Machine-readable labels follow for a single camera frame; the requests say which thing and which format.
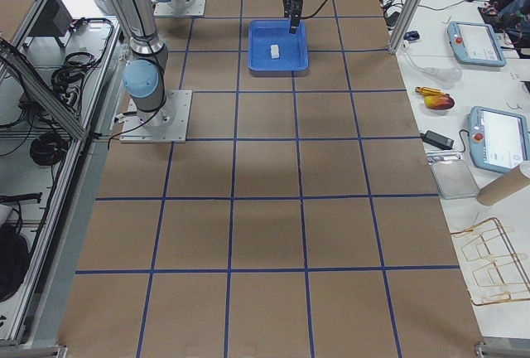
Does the near teach pendant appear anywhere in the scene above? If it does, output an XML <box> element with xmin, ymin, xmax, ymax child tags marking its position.
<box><xmin>468</xmin><ymin>106</ymin><xmax>529</xmax><ymax>173</ymax></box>

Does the blue plastic tray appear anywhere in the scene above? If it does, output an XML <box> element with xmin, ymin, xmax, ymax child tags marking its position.
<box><xmin>248</xmin><ymin>18</ymin><xmax>309</xmax><ymax>72</ymax></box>

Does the black power adapter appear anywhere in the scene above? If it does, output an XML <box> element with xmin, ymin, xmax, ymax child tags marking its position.
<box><xmin>420</xmin><ymin>130</ymin><xmax>454</xmax><ymax>150</ymax></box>

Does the far teach pendant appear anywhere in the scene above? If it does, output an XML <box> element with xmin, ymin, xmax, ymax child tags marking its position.
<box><xmin>447</xmin><ymin>22</ymin><xmax>506</xmax><ymax>68</ymax></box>

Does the gold wire rack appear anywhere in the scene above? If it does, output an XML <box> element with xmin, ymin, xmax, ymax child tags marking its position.
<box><xmin>450</xmin><ymin>217</ymin><xmax>529</xmax><ymax>307</ymax></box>

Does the cardboard tube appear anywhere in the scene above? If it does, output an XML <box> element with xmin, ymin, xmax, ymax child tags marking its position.
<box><xmin>476</xmin><ymin>161</ymin><xmax>529</xmax><ymax>206</ymax></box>

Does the red yellow mango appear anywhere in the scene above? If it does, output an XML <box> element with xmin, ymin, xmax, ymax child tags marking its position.
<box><xmin>423</xmin><ymin>94</ymin><xmax>455</xmax><ymax>110</ymax></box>

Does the blue black small device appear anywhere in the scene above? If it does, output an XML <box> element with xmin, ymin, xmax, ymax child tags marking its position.
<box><xmin>403</xmin><ymin>31</ymin><xmax>421</xmax><ymax>41</ymax></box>

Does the white light bulb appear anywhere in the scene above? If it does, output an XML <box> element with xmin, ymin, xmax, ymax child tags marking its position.
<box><xmin>406</xmin><ymin>54</ymin><xmax>462</xmax><ymax>84</ymax></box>

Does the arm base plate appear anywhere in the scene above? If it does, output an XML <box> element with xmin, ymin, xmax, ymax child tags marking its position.
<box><xmin>154</xmin><ymin>0</ymin><xmax>206</xmax><ymax>18</ymax></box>
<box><xmin>119</xmin><ymin>89</ymin><xmax>192</xmax><ymax>143</ymax></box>

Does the teach pendant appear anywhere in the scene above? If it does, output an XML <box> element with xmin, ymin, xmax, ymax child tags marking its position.
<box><xmin>447</xmin><ymin>22</ymin><xmax>506</xmax><ymax>68</ymax></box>
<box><xmin>468</xmin><ymin>106</ymin><xmax>529</xmax><ymax>173</ymax></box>

